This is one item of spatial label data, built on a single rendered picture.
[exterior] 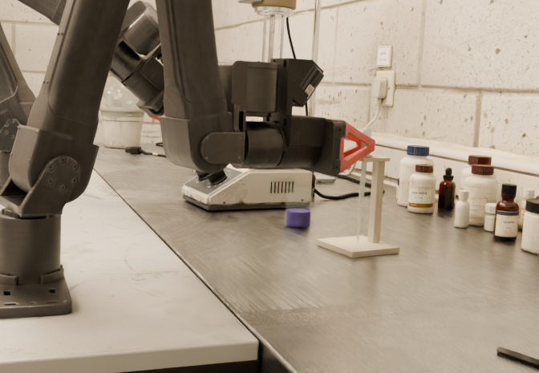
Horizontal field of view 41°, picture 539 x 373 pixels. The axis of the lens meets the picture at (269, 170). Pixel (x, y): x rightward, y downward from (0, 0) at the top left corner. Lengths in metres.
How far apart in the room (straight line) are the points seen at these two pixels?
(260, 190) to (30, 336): 0.67
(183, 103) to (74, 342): 0.29
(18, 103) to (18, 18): 2.31
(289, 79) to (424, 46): 0.83
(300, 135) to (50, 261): 0.32
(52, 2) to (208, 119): 0.55
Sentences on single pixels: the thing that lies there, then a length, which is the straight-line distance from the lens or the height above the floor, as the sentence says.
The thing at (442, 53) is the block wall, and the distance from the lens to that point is 1.60.
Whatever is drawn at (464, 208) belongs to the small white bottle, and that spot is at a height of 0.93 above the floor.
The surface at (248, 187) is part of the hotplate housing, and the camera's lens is 1.21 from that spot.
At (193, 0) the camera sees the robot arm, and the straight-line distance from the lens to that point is 0.79.
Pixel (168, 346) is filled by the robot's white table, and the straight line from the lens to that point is 0.60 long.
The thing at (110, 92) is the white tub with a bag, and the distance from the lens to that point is 2.25.
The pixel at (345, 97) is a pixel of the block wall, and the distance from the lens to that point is 1.99.
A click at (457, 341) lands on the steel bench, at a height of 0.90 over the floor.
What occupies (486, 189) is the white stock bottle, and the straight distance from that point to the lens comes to 1.22.
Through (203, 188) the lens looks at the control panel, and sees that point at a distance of 1.23.
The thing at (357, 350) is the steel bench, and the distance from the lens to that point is 0.61.
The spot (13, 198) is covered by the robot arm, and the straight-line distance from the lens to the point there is 0.76.
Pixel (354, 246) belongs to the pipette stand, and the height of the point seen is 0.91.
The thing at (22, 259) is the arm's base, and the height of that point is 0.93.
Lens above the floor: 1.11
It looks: 7 degrees down
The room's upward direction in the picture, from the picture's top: 3 degrees clockwise
